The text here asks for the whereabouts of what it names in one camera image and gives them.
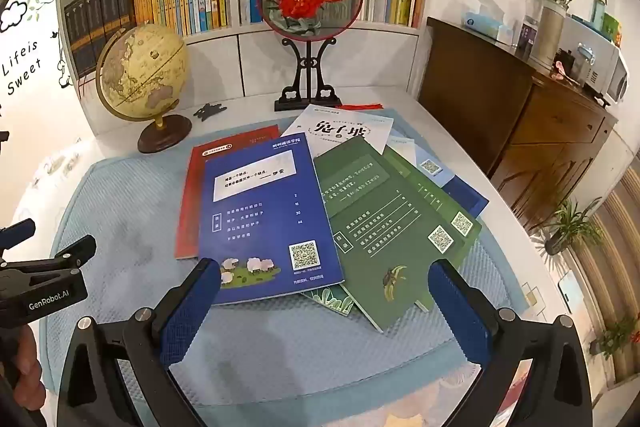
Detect small purple box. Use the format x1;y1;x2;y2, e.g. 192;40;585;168
516;21;538;58

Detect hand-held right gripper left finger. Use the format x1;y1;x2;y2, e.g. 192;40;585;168
56;258;223;427

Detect green beetle cover book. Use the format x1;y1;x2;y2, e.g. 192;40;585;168
313;137;471;334

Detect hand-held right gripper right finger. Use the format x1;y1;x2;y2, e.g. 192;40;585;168
426;258;596;427

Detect green cardboard boxes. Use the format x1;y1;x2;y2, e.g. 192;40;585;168
591;0;624;48

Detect light blue tissue box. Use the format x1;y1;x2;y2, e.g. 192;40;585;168
462;10;503;41

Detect red cover book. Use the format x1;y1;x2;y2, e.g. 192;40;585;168
174;125;280;260

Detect white cover book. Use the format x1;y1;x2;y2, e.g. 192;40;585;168
281;104;394;158

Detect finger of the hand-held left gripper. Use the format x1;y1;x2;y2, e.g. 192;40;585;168
0;218;37;254
50;234;97;269

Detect tall vase with green plant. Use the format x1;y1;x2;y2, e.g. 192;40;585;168
529;0;586;66

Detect potted green plant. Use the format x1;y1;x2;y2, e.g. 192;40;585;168
589;316;640;362
537;196;607;258

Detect beige globe on wooden base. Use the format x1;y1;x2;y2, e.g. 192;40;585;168
95;23;193;154

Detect green caterpillar cover book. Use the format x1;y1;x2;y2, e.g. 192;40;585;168
382;147;483;253

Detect brown wooden cabinet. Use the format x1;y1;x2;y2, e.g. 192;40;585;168
417;17;618;235

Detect person's left hand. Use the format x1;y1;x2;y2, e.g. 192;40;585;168
7;329;45;378

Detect small black ornament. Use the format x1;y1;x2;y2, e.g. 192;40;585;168
194;103;228;122

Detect light blue textured mat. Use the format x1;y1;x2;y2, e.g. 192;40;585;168
39;107;531;427

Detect white countertop oven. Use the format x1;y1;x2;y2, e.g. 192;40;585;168
559;16;631;106

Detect bright blue thin book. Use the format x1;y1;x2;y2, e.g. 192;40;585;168
198;138;346;306

